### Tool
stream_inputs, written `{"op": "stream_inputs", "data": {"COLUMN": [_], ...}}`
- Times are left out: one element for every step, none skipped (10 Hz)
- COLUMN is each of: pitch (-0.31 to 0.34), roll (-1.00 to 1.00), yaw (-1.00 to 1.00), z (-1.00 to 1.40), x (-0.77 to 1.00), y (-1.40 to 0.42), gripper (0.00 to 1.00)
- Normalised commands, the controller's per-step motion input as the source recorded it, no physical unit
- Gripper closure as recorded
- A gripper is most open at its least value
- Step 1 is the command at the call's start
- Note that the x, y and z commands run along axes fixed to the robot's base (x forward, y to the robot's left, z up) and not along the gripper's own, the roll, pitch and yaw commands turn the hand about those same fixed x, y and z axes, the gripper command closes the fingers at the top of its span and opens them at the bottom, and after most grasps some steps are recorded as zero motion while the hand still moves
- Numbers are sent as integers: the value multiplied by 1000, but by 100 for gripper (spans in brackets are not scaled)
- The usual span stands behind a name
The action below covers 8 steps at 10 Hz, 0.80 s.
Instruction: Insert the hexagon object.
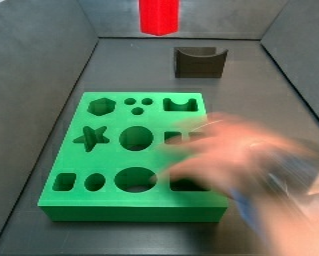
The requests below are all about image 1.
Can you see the blurred human hand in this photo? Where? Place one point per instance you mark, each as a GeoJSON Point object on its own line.
{"type": "Point", "coordinates": [223, 157]}

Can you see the forearm with dark sleeve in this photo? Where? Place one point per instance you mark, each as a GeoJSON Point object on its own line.
{"type": "Point", "coordinates": [280, 200]}

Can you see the green shape sorter board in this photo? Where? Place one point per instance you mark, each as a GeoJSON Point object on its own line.
{"type": "Point", "coordinates": [118, 146]}

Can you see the dark grey U-shaped block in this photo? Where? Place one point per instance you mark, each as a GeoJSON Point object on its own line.
{"type": "Point", "coordinates": [200, 62]}

